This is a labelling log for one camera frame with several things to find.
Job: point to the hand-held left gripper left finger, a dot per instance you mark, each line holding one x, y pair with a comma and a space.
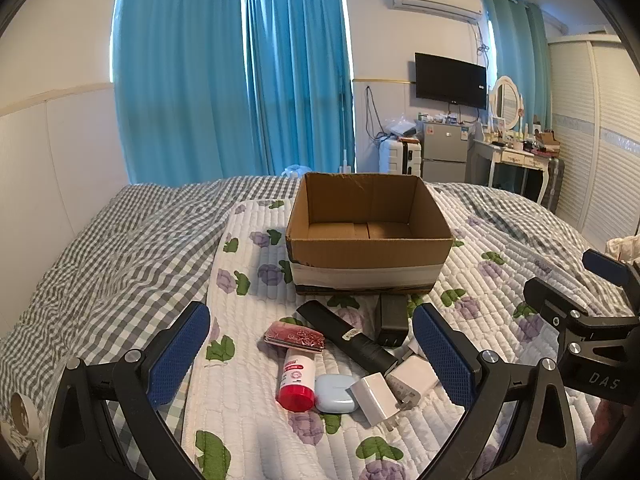
180, 355

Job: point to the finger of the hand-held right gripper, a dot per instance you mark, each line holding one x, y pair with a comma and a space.
606, 267
547, 300

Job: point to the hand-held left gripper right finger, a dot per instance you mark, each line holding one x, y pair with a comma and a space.
445, 360

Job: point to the person's right hand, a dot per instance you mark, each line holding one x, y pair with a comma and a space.
609, 425

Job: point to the cream cloth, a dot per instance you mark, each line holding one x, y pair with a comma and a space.
622, 249

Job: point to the white plug charger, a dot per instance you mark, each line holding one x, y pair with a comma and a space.
412, 372
372, 395

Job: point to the black power adapter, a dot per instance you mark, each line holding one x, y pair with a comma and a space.
392, 320

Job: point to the floral quilted mat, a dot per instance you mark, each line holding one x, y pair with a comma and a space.
250, 310

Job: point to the dark grey suitcase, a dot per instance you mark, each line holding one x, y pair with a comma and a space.
554, 185

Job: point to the long black remote control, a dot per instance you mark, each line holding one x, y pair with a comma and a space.
345, 335

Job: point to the grey checked blanket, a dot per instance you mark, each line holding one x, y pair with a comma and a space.
110, 270

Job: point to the clear box of paper clips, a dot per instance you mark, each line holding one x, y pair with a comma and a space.
292, 337

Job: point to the light blue earbuds case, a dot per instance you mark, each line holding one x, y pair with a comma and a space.
334, 394

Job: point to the white bottle with red cap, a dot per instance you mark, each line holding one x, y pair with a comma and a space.
297, 380

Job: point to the open cardboard box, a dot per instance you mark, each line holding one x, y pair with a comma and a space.
370, 265

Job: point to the white slatted wardrobe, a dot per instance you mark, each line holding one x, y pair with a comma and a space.
595, 135

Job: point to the small brown cardboard box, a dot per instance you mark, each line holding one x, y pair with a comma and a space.
547, 138

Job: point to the white dressing table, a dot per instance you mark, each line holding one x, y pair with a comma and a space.
505, 155

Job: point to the roll of tape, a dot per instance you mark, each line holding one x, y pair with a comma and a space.
22, 417

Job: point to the silver mini fridge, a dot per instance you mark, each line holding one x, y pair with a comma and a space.
445, 150

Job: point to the white oval mirror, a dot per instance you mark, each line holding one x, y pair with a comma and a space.
506, 102

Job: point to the white suitcase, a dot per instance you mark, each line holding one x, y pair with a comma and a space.
400, 157

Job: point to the white plastic bag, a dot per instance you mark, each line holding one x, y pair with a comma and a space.
296, 170

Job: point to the teal curtain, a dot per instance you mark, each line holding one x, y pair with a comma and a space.
520, 45

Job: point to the white pole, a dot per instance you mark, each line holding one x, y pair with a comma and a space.
344, 130

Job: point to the wide blue curtain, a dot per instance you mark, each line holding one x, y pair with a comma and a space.
185, 70

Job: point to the narrow blue curtain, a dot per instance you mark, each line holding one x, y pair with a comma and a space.
300, 75

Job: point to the white air conditioner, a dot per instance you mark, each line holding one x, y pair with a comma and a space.
432, 0

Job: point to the black wall television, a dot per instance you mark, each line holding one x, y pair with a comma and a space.
450, 80

